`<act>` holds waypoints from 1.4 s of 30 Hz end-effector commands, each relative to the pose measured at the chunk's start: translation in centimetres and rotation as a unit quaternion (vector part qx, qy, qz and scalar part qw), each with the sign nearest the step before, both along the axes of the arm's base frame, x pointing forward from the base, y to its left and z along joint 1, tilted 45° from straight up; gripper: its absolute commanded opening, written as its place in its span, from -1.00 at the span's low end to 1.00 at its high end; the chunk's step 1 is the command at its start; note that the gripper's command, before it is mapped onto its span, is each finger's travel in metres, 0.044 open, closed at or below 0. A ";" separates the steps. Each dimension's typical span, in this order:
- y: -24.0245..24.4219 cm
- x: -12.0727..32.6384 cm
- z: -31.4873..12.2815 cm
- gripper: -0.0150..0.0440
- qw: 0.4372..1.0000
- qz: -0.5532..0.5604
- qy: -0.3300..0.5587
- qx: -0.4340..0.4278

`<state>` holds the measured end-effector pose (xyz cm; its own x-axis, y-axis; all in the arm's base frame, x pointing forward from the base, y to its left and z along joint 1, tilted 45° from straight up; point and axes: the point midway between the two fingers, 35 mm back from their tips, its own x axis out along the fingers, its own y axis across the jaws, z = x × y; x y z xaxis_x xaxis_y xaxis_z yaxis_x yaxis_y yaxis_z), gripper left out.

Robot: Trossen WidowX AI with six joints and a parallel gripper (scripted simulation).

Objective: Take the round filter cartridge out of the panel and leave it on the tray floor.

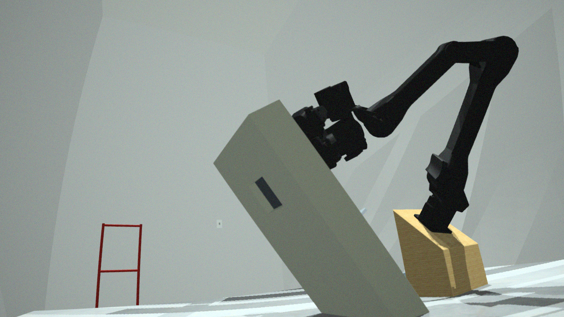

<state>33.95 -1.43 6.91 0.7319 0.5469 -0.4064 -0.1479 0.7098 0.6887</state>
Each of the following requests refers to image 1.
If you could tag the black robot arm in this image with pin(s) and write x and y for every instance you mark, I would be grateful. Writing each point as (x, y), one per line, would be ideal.
(490, 61)

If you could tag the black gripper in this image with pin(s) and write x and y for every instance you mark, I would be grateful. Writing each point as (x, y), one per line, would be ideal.
(340, 140)

